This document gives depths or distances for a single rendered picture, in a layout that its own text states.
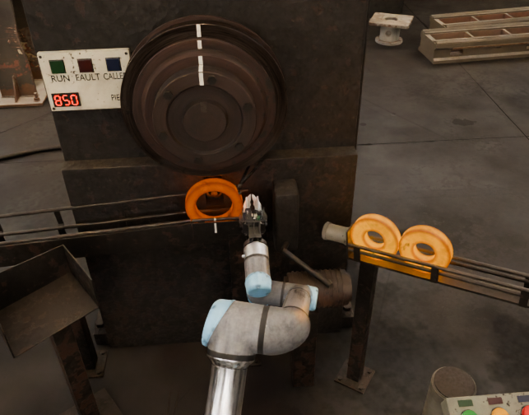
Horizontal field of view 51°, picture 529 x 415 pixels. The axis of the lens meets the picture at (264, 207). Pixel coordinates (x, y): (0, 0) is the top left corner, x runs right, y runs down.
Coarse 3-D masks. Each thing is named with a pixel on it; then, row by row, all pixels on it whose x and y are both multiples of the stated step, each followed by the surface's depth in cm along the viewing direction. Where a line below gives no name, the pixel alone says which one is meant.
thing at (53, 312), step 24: (24, 264) 165; (48, 264) 171; (72, 264) 170; (0, 288) 164; (24, 288) 169; (48, 288) 172; (72, 288) 172; (0, 312) 166; (24, 312) 166; (48, 312) 165; (72, 312) 164; (24, 336) 159; (48, 336) 158; (72, 336) 173; (72, 360) 178; (72, 384) 183; (72, 408) 206; (96, 408) 196
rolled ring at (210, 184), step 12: (204, 180) 176; (216, 180) 176; (192, 192) 176; (204, 192) 176; (228, 192) 177; (192, 204) 179; (240, 204) 180; (192, 216) 181; (204, 216) 184; (216, 216) 186; (228, 216) 183
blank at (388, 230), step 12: (372, 216) 170; (360, 228) 173; (372, 228) 170; (384, 228) 168; (396, 228) 169; (360, 240) 175; (372, 240) 177; (384, 240) 170; (396, 240) 168; (372, 252) 176; (396, 252) 171
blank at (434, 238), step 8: (408, 232) 164; (416, 232) 163; (424, 232) 161; (432, 232) 160; (440, 232) 161; (400, 240) 167; (408, 240) 166; (416, 240) 164; (424, 240) 163; (432, 240) 161; (440, 240) 160; (448, 240) 161; (400, 248) 169; (408, 248) 167; (416, 248) 169; (440, 248) 161; (448, 248) 160; (408, 256) 169; (416, 256) 168; (424, 256) 168; (432, 256) 167; (440, 256) 163; (448, 256) 161; (416, 264) 169; (440, 264) 164; (424, 272) 169
